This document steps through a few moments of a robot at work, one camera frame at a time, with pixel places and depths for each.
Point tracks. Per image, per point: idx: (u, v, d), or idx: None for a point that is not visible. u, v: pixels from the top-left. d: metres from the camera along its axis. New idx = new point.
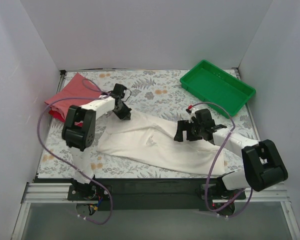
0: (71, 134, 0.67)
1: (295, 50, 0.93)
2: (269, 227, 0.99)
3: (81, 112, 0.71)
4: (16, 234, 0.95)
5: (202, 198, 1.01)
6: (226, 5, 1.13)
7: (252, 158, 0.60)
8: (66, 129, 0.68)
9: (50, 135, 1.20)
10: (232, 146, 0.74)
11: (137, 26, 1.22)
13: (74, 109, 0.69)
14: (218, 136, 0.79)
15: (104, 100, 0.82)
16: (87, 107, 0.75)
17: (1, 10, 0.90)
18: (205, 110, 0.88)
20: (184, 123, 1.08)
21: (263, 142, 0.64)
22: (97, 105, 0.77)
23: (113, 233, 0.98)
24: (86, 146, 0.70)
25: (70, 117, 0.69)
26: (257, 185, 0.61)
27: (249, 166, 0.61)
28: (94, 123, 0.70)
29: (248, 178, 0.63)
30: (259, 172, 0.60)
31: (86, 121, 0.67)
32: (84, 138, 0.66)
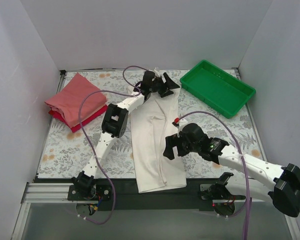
0: (109, 126, 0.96)
1: (295, 50, 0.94)
2: (269, 227, 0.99)
3: (117, 109, 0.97)
4: (16, 234, 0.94)
5: (203, 198, 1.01)
6: (226, 5, 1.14)
7: (287, 192, 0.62)
8: (105, 122, 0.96)
9: (50, 135, 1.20)
10: (252, 173, 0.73)
11: (137, 26, 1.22)
13: (113, 107, 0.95)
14: (227, 159, 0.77)
15: (135, 99, 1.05)
16: (122, 105, 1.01)
17: (1, 10, 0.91)
18: (195, 128, 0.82)
20: (173, 138, 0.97)
21: (289, 170, 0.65)
22: (130, 104, 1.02)
23: (113, 233, 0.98)
24: (118, 135, 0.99)
25: (108, 113, 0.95)
26: (291, 212, 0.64)
27: (283, 199, 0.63)
28: (126, 118, 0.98)
29: (279, 206, 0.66)
30: (295, 203, 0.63)
31: (122, 117, 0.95)
32: (118, 129, 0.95)
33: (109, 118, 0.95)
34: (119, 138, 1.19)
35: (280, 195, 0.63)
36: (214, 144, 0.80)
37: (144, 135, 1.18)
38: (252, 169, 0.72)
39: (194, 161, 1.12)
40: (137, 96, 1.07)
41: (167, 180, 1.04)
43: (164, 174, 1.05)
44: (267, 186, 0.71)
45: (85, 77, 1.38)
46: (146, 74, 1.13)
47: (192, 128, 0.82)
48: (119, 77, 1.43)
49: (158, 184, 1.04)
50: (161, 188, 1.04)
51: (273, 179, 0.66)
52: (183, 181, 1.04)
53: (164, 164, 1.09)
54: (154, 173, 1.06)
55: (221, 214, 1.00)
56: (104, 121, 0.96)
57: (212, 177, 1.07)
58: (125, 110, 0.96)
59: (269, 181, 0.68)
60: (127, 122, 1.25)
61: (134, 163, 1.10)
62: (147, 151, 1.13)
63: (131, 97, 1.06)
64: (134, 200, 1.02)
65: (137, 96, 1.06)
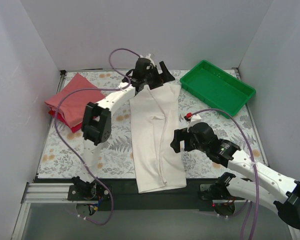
0: (89, 130, 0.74)
1: (295, 50, 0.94)
2: (269, 227, 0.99)
3: (98, 108, 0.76)
4: (16, 234, 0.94)
5: (203, 199, 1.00)
6: (226, 5, 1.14)
7: (299, 209, 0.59)
8: (84, 125, 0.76)
9: (51, 135, 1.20)
10: (263, 183, 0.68)
11: (137, 26, 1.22)
13: (91, 107, 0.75)
14: (238, 165, 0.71)
15: (122, 92, 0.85)
16: (104, 103, 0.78)
17: (1, 11, 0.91)
18: (206, 128, 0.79)
20: (182, 132, 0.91)
21: None
22: (114, 101, 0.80)
23: (113, 233, 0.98)
24: (101, 141, 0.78)
25: (87, 115, 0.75)
26: (296, 225, 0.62)
27: (292, 214, 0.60)
28: (109, 120, 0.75)
29: (284, 218, 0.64)
30: None
31: (102, 119, 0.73)
32: (100, 134, 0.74)
33: (89, 121, 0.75)
34: (119, 138, 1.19)
35: (289, 209, 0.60)
36: (224, 146, 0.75)
37: (144, 135, 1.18)
38: (264, 179, 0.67)
39: (194, 161, 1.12)
40: (125, 90, 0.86)
41: (167, 180, 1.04)
43: (164, 175, 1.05)
44: (276, 197, 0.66)
45: (84, 77, 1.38)
46: (138, 62, 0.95)
47: (203, 127, 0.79)
48: (119, 77, 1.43)
49: (158, 184, 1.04)
50: (161, 188, 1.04)
51: (285, 193, 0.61)
52: (183, 181, 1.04)
53: (164, 165, 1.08)
54: (154, 173, 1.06)
55: (221, 214, 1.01)
56: (83, 124, 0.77)
57: (212, 177, 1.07)
58: (106, 110, 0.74)
59: (281, 195, 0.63)
60: (127, 122, 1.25)
61: (135, 163, 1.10)
62: (147, 151, 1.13)
63: (117, 91, 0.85)
64: (134, 200, 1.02)
65: (125, 90, 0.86)
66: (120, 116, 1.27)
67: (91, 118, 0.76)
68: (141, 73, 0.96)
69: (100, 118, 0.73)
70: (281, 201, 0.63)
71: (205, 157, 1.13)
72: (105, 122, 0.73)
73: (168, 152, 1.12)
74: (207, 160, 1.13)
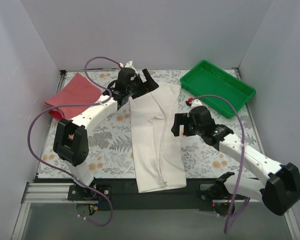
0: (63, 150, 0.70)
1: (295, 50, 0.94)
2: (269, 227, 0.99)
3: (72, 126, 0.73)
4: (16, 234, 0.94)
5: (202, 198, 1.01)
6: (226, 5, 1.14)
7: (278, 189, 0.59)
8: (57, 144, 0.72)
9: (50, 135, 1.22)
10: (249, 164, 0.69)
11: (137, 27, 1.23)
13: (64, 124, 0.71)
14: (227, 146, 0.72)
15: (102, 107, 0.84)
16: (81, 121, 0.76)
17: (1, 11, 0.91)
18: (204, 110, 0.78)
20: (182, 117, 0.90)
21: (286, 167, 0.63)
22: (91, 117, 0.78)
23: (113, 233, 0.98)
24: (79, 162, 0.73)
25: (60, 133, 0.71)
26: (277, 209, 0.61)
27: (273, 195, 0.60)
28: (85, 138, 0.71)
29: (268, 203, 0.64)
30: (284, 202, 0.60)
31: (76, 138, 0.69)
32: (74, 154, 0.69)
33: (62, 139, 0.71)
34: (119, 139, 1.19)
35: (270, 190, 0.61)
36: (219, 129, 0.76)
37: (144, 135, 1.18)
38: (250, 160, 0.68)
39: (194, 161, 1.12)
40: (105, 104, 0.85)
41: (167, 180, 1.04)
43: (164, 175, 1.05)
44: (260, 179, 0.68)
45: (84, 77, 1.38)
46: (121, 74, 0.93)
47: (201, 109, 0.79)
48: None
49: (157, 184, 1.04)
50: (161, 188, 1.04)
51: (268, 174, 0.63)
52: (183, 181, 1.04)
53: (164, 165, 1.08)
54: (154, 173, 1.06)
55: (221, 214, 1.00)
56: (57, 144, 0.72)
57: (212, 177, 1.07)
58: (81, 128, 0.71)
59: (263, 176, 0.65)
60: (127, 122, 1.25)
61: (134, 163, 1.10)
62: (147, 151, 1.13)
63: (94, 107, 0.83)
64: (134, 200, 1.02)
65: (105, 104, 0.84)
66: (120, 116, 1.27)
67: (65, 137, 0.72)
68: (125, 85, 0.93)
69: (73, 137, 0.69)
70: (264, 182, 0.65)
71: (205, 157, 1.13)
72: (80, 140, 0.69)
73: (168, 152, 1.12)
74: (207, 160, 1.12)
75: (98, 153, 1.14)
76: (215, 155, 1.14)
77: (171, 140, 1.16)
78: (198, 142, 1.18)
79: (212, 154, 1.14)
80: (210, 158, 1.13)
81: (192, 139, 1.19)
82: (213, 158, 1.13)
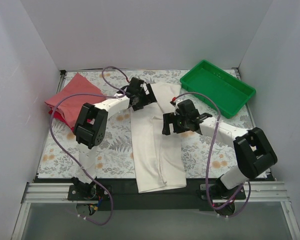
0: (82, 131, 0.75)
1: (295, 50, 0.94)
2: (270, 227, 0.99)
3: (94, 110, 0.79)
4: (16, 234, 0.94)
5: (202, 198, 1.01)
6: (226, 5, 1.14)
7: (244, 149, 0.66)
8: (77, 126, 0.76)
9: (51, 135, 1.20)
10: (222, 136, 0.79)
11: (137, 27, 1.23)
13: (88, 107, 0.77)
14: (206, 126, 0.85)
15: (118, 100, 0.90)
16: (101, 106, 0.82)
17: (1, 11, 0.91)
18: (187, 101, 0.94)
20: (170, 116, 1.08)
21: (252, 131, 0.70)
22: (110, 105, 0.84)
23: (113, 233, 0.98)
24: (95, 144, 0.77)
25: (83, 115, 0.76)
26: (250, 172, 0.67)
27: (241, 156, 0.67)
28: (104, 122, 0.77)
29: (241, 168, 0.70)
30: (252, 162, 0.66)
31: (98, 119, 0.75)
32: (93, 135, 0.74)
33: (83, 121, 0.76)
34: (119, 139, 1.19)
35: (238, 152, 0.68)
36: (200, 116, 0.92)
37: (144, 136, 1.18)
38: (223, 131, 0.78)
39: (194, 161, 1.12)
40: (121, 99, 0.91)
41: (167, 180, 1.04)
43: (164, 175, 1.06)
44: None
45: (85, 77, 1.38)
46: (133, 80, 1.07)
47: (185, 101, 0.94)
48: (119, 77, 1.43)
49: (157, 184, 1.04)
50: (161, 188, 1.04)
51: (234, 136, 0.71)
52: (183, 181, 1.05)
53: (165, 165, 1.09)
54: (154, 174, 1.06)
55: (221, 214, 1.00)
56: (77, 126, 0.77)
57: (212, 177, 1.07)
58: (103, 111, 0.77)
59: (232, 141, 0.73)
60: (127, 122, 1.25)
61: (135, 163, 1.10)
62: (147, 151, 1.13)
63: (113, 99, 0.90)
64: (134, 200, 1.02)
65: (121, 99, 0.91)
66: (120, 116, 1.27)
67: (86, 120, 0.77)
68: (135, 89, 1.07)
69: (96, 119, 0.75)
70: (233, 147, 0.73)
71: (205, 157, 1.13)
72: (101, 123, 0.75)
73: (168, 152, 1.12)
74: (207, 160, 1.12)
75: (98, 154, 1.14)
76: (216, 155, 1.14)
77: (171, 140, 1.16)
78: (198, 142, 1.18)
79: (212, 154, 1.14)
80: (210, 158, 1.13)
81: (192, 139, 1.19)
82: (213, 158, 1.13)
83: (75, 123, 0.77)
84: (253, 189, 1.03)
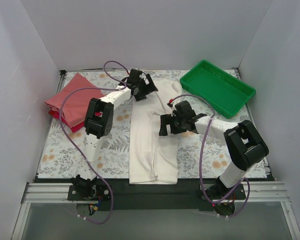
0: (92, 123, 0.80)
1: (294, 50, 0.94)
2: (270, 227, 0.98)
3: (101, 104, 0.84)
4: (16, 234, 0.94)
5: (202, 198, 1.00)
6: (226, 5, 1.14)
7: (234, 139, 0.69)
8: (87, 119, 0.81)
9: (50, 135, 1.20)
10: (215, 130, 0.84)
11: (137, 27, 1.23)
13: (95, 101, 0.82)
14: (200, 124, 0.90)
15: (120, 92, 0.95)
16: (106, 100, 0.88)
17: (1, 11, 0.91)
18: (184, 102, 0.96)
20: (167, 116, 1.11)
21: (242, 124, 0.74)
22: (115, 98, 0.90)
23: (113, 233, 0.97)
24: (104, 135, 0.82)
25: (91, 108, 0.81)
26: (243, 162, 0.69)
27: (232, 147, 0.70)
28: (111, 114, 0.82)
29: (235, 160, 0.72)
30: (243, 151, 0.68)
31: (105, 112, 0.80)
32: (103, 127, 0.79)
33: (92, 114, 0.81)
34: (119, 139, 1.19)
35: (230, 143, 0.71)
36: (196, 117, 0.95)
37: (141, 132, 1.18)
38: (215, 126, 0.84)
39: (194, 161, 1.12)
40: (123, 91, 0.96)
41: (159, 175, 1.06)
43: (157, 168, 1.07)
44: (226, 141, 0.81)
45: (85, 77, 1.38)
46: (132, 71, 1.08)
47: (182, 102, 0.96)
48: (119, 77, 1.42)
49: (148, 178, 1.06)
50: (152, 181, 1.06)
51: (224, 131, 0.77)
52: (174, 178, 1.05)
53: (158, 158, 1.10)
54: (147, 167, 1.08)
55: (221, 214, 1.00)
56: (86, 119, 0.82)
57: (211, 177, 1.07)
58: (110, 104, 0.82)
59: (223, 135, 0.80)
60: (127, 122, 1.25)
61: (129, 157, 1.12)
62: (143, 146, 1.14)
63: (116, 91, 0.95)
64: (134, 200, 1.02)
65: (123, 91, 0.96)
66: (120, 116, 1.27)
67: (94, 113, 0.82)
68: (134, 80, 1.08)
69: (104, 111, 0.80)
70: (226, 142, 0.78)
71: (205, 157, 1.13)
72: (109, 114, 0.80)
73: (165, 149, 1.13)
74: (207, 160, 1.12)
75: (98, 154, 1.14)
76: (216, 154, 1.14)
77: (171, 140, 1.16)
78: (198, 142, 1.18)
79: (212, 154, 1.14)
80: (210, 158, 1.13)
81: (192, 139, 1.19)
82: (213, 158, 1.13)
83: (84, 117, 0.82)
84: (252, 189, 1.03)
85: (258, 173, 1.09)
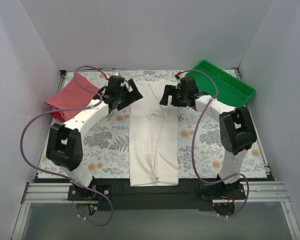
0: (56, 155, 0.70)
1: (294, 50, 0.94)
2: (270, 227, 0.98)
3: (65, 130, 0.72)
4: (16, 234, 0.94)
5: (202, 198, 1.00)
6: (226, 6, 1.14)
7: (227, 122, 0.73)
8: (50, 150, 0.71)
9: None
10: (212, 110, 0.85)
11: (137, 27, 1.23)
13: (57, 129, 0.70)
14: (200, 102, 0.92)
15: (93, 110, 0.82)
16: (73, 124, 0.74)
17: (1, 11, 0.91)
18: (190, 78, 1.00)
20: (171, 88, 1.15)
21: (239, 109, 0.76)
22: (84, 120, 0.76)
23: (113, 233, 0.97)
24: (73, 166, 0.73)
25: (53, 138, 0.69)
26: (230, 144, 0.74)
27: (224, 129, 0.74)
28: (78, 142, 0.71)
29: (225, 141, 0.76)
30: (233, 135, 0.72)
31: (69, 142, 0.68)
32: (68, 159, 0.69)
33: (54, 145, 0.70)
34: (119, 138, 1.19)
35: (223, 125, 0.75)
36: (198, 94, 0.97)
37: (141, 132, 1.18)
38: (213, 108, 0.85)
39: (194, 161, 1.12)
40: (96, 107, 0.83)
41: (160, 176, 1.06)
43: (157, 171, 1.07)
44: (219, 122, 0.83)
45: (84, 77, 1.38)
46: (111, 80, 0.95)
47: (188, 77, 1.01)
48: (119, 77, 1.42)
49: (149, 180, 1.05)
50: (153, 183, 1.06)
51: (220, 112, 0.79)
52: (175, 179, 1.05)
53: (158, 159, 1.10)
54: (147, 168, 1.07)
55: (221, 214, 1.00)
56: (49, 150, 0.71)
57: (211, 177, 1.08)
58: (74, 131, 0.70)
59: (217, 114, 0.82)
60: (126, 122, 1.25)
61: (129, 157, 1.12)
62: (143, 147, 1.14)
63: (88, 109, 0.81)
64: (134, 200, 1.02)
65: (97, 107, 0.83)
66: (120, 116, 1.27)
67: (57, 142, 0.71)
68: (114, 90, 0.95)
69: (67, 142, 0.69)
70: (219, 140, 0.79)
71: (205, 156, 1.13)
72: (74, 144, 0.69)
73: (165, 149, 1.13)
74: (207, 160, 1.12)
75: (98, 154, 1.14)
76: (216, 154, 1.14)
77: (170, 140, 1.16)
78: (198, 142, 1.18)
79: (212, 154, 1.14)
80: (210, 158, 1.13)
81: (192, 139, 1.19)
82: (213, 158, 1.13)
83: (47, 146, 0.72)
84: (253, 189, 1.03)
85: (258, 173, 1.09)
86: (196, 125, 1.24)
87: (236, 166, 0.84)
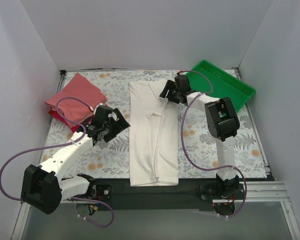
0: (32, 200, 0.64)
1: (294, 50, 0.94)
2: (271, 228, 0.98)
3: (42, 173, 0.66)
4: (16, 234, 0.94)
5: (202, 198, 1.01)
6: (226, 5, 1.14)
7: (211, 110, 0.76)
8: (24, 194, 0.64)
9: (50, 135, 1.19)
10: (200, 103, 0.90)
11: (137, 27, 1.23)
13: (31, 172, 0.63)
14: (190, 98, 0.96)
15: (75, 146, 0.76)
16: (50, 166, 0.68)
17: (1, 11, 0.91)
18: (183, 77, 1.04)
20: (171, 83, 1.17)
21: (223, 99, 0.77)
22: (62, 160, 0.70)
23: (112, 234, 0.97)
24: (51, 209, 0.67)
25: (27, 182, 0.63)
26: (215, 130, 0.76)
27: (209, 117, 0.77)
28: (56, 185, 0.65)
29: (211, 129, 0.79)
30: (217, 121, 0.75)
31: (44, 187, 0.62)
32: (45, 204, 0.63)
33: (30, 188, 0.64)
34: (119, 138, 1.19)
35: (208, 113, 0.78)
36: (190, 91, 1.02)
37: (141, 132, 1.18)
38: (201, 100, 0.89)
39: (194, 161, 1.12)
40: (78, 143, 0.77)
41: (160, 176, 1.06)
43: (157, 171, 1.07)
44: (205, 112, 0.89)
45: (84, 77, 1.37)
46: (99, 109, 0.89)
47: (182, 76, 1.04)
48: (119, 77, 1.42)
49: (149, 180, 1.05)
50: (153, 183, 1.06)
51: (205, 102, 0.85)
52: (175, 179, 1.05)
53: (158, 159, 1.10)
54: (147, 168, 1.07)
55: (221, 214, 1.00)
56: (24, 193, 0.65)
57: (211, 177, 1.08)
58: (51, 175, 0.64)
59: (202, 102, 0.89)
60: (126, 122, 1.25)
61: (129, 157, 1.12)
62: (143, 147, 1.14)
63: (69, 146, 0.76)
64: (134, 200, 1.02)
65: (79, 143, 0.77)
66: None
67: (33, 185, 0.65)
68: (102, 121, 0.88)
69: (42, 187, 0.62)
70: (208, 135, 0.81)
71: (205, 156, 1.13)
72: (50, 190, 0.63)
73: (165, 150, 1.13)
74: (207, 160, 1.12)
75: (98, 154, 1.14)
76: (215, 153, 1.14)
77: (168, 139, 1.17)
78: (198, 142, 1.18)
79: (212, 154, 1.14)
80: (210, 158, 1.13)
81: (192, 139, 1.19)
82: (213, 158, 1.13)
83: (22, 189, 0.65)
84: (252, 189, 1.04)
85: (258, 173, 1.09)
86: (196, 125, 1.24)
87: (228, 156, 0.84)
